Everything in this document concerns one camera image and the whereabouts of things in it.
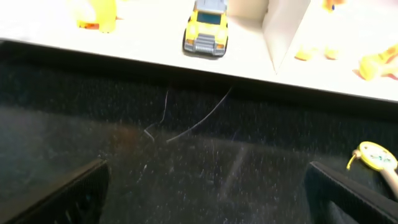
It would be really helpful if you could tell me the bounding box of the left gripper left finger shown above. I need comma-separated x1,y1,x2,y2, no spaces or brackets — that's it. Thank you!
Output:
0,159,111,224

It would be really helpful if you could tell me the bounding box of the yellow rattle drum toy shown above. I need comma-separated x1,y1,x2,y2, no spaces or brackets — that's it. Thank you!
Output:
346,141,398,200

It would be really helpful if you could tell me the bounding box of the white shelf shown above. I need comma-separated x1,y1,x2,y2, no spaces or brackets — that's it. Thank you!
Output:
0,0,398,103

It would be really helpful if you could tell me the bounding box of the yellow plush duck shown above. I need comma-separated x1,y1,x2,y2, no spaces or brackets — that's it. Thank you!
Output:
294,0,348,62

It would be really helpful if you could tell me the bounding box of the white plush goose with hat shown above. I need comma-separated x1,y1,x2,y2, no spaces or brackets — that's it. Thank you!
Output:
357,43,398,82

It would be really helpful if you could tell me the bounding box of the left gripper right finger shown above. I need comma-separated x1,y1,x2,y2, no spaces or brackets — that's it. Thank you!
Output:
304,161,398,224

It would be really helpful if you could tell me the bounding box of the yellow rubber duck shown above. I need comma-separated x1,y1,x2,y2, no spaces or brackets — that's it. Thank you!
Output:
67,0,118,34

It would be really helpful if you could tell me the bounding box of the grey and yellow toy truck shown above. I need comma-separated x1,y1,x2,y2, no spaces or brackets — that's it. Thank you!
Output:
182,0,229,58

